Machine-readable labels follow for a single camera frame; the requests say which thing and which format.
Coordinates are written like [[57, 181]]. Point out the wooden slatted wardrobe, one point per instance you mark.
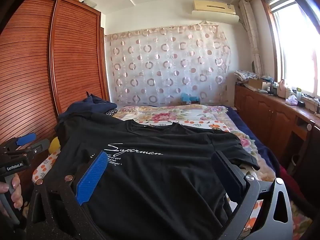
[[30, 67]]

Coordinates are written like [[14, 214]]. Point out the folded blue print cloth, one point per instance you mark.
[[245, 75]]

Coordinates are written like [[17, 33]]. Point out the person's left hand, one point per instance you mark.
[[17, 192]]

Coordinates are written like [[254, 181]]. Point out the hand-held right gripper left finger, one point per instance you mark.
[[91, 180]]

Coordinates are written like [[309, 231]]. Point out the purple tissue pack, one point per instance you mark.
[[291, 100]]

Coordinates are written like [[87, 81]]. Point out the teal box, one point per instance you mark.
[[190, 98]]

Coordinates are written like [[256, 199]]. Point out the cardboard box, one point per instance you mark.
[[256, 83]]

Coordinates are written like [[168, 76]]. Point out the white item on wardrobe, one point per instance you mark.
[[90, 3]]

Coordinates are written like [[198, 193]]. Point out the sheer curtain with circles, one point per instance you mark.
[[165, 62]]

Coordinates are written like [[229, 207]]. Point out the black printed t-shirt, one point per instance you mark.
[[155, 180]]

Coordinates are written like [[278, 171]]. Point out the yellow soft item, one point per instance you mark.
[[55, 145]]

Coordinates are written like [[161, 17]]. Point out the low wooden cabinet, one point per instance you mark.
[[270, 115]]

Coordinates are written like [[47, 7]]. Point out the floral blanket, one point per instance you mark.
[[162, 116]]

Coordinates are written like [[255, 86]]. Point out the wall air conditioner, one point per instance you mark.
[[215, 10]]

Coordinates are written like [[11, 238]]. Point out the dark patterned folded cloth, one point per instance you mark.
[[111, 112]]

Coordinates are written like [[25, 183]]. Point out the navy blue folded clothes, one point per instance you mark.
[[87, 106]]

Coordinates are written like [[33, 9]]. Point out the red cloth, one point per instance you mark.
[[287, 178]]

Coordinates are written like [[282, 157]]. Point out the navy blue blanket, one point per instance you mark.
[[257, 135]]

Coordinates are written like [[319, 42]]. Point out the pink bottle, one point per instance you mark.
[[282, 88]]

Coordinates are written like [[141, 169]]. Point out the tied patterned window curtain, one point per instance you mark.
[[251, 30]]

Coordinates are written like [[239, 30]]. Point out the window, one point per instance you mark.
[[297, 47]]

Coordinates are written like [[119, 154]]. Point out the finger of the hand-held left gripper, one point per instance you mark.
[[25, 139], [38, 148]]

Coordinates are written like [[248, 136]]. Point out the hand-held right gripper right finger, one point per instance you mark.
[[231, 176]]

